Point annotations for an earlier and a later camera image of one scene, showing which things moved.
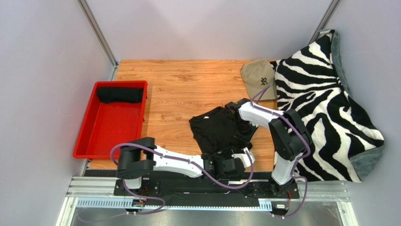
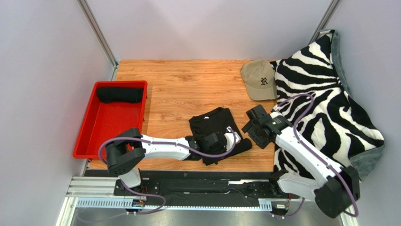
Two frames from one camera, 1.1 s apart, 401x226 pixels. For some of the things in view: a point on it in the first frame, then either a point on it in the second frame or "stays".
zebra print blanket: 346,144 stays
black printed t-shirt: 213,130 stays
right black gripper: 245,131 → 254,125
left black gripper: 217,157 → 226,148
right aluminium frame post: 325,19 stays
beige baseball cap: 259,77 stays
